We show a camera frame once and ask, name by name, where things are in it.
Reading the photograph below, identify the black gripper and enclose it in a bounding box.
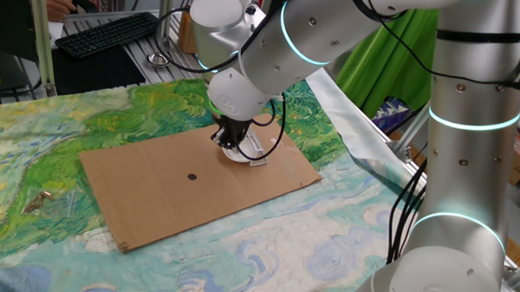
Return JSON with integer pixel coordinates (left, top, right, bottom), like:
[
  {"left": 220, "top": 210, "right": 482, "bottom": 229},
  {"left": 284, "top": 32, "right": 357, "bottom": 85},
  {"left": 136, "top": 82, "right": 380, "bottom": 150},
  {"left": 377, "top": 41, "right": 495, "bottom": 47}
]
[{"left": 211, "top": 115, "right": 253, "bottom": 151}]

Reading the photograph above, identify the white plate with floral print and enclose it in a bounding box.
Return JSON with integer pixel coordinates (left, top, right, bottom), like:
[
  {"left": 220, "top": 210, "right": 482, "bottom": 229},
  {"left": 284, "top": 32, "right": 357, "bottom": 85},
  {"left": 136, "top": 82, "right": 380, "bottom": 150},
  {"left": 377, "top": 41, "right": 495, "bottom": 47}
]
[{"left": 220, "top": 142, "right": 255, "bottom": 165}]

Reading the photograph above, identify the person's bare hand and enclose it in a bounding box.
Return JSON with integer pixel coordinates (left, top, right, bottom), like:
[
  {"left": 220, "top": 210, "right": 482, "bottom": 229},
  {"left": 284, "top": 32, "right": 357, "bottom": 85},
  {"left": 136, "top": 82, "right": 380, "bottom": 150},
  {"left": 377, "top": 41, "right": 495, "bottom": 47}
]
[{"left": 45, "top": 0, "right": 77, "bottom": 23}]

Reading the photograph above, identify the clear plastic triangular stand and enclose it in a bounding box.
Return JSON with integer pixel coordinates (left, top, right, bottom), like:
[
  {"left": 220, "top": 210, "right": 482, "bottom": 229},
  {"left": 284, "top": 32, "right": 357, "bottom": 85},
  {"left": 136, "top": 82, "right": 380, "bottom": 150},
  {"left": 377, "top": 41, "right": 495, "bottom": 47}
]
[{"left": 241, "top": 127, "right": 271, "bottom": 168}]

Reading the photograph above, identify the brown cardboard sheet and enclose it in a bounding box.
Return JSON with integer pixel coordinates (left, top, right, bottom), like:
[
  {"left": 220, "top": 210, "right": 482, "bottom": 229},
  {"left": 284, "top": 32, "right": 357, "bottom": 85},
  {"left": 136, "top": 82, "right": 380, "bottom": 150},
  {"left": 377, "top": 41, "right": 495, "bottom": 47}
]
[{"left": 75, "top": 107, "right": 326, "bottom": 261}]

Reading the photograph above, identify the small round metal dish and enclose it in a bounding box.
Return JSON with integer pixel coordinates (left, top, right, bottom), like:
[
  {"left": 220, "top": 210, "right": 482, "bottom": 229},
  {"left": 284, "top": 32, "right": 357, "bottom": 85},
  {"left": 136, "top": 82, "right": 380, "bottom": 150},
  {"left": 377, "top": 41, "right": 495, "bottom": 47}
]
[{"left": 146, "top": 50, "right": 172, "bottom": 69}]

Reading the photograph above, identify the brown cardboard box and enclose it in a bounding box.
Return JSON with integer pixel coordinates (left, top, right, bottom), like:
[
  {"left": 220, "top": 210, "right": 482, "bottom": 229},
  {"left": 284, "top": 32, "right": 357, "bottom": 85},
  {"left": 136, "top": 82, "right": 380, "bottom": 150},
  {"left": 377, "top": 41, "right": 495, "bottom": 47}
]
[{"left": 177, "top": 8, "right": 199, "bottom": 55}]

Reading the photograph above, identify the painted landscape tablecloth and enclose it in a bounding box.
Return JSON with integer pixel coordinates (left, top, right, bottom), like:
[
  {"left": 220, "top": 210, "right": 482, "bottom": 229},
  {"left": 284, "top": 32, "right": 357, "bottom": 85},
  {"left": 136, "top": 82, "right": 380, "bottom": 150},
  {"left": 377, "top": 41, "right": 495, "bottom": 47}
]
[{"left": 0, "top": 44, "right": 442, "bottom": 292}]

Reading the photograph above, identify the black mouse pad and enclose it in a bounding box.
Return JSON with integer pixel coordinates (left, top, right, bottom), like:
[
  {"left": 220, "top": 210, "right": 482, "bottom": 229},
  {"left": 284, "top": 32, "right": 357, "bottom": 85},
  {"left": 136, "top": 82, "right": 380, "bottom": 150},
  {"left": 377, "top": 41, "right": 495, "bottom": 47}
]
[{"left": 49, "top": 42, "right": 148, "bottom": 100}]

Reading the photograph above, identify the black computer keyboard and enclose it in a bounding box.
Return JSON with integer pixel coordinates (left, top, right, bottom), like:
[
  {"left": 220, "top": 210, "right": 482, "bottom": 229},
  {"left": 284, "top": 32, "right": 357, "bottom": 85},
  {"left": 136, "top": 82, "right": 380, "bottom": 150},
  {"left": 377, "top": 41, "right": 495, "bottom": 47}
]
[{"left": 54, "top": 8, "right": 160, "bottom": 62}]

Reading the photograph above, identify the bright green cloth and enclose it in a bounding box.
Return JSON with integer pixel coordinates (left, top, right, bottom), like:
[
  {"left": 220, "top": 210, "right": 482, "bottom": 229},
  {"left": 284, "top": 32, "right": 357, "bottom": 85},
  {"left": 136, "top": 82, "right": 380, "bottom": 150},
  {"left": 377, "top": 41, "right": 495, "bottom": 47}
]
[{"left": 333, "top": 5, "right": 439, "bottom": 123}]

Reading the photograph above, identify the blue patterned bag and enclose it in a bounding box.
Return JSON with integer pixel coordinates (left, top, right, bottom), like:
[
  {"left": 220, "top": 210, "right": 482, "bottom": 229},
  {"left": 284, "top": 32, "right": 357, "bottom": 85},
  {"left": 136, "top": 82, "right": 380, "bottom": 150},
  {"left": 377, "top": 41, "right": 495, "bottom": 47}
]
[{"left": 371, "top": 95, "right": 414, "bottom": 135}]

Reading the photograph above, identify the plastic bag of brass screws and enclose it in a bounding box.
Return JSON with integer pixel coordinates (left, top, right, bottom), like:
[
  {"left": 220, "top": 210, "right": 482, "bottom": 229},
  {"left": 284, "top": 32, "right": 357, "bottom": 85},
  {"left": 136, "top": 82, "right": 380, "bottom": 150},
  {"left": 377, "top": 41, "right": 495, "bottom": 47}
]
[{"left": 21, "top": 187, "right": 80, "bottom": 218}]

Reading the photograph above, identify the white paper sheet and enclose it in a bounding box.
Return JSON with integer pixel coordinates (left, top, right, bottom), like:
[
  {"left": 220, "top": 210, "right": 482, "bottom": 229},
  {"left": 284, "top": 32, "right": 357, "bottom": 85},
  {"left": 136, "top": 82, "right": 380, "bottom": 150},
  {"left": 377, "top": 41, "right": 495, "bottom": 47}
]
[{"left": 46, "top": 20, "right": 66, "bottom": 52}]

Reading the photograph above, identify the black computer monitor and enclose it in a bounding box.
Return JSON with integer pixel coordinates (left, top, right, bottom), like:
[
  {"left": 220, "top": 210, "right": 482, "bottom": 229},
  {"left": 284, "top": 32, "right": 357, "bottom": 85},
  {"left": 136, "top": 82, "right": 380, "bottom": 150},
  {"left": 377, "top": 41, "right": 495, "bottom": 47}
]
[{"left": 0, "top": 0, "right": 48, "bottom": 103}]

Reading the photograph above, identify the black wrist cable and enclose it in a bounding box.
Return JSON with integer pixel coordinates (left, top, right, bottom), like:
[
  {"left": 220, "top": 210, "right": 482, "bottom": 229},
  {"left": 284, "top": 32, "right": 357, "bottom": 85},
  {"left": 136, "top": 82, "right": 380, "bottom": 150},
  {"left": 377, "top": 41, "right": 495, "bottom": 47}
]
[{"left": 149, "top": 5, "right": 290, "bottom": 164}]

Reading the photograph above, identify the aluminium frame post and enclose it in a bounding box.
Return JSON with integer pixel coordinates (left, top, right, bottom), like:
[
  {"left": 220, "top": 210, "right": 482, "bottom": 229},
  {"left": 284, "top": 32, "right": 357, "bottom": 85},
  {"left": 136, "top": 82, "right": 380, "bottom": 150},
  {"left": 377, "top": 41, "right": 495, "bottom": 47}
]
[
  {"left": 23, "top": 0, "right": 62, "bottom": 98},
  {"left": 156, "top": 0, "right": 176, "bottom": 53}
]

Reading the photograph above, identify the aluminium frame strut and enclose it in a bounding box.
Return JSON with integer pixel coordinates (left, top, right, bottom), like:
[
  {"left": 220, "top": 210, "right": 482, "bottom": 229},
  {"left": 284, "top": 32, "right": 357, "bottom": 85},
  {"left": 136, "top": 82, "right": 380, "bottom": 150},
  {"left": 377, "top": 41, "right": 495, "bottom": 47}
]
[{"left": 388, "top": 101, "right": 432, "bottom": 164}]

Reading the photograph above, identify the black cable bundle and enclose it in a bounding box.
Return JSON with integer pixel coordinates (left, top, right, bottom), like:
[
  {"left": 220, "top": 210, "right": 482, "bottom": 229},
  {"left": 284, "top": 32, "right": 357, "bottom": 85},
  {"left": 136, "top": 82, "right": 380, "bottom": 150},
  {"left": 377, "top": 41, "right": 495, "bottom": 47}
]
[{"left": 385, "top": 157, "right": 429, "bottom": 266}]

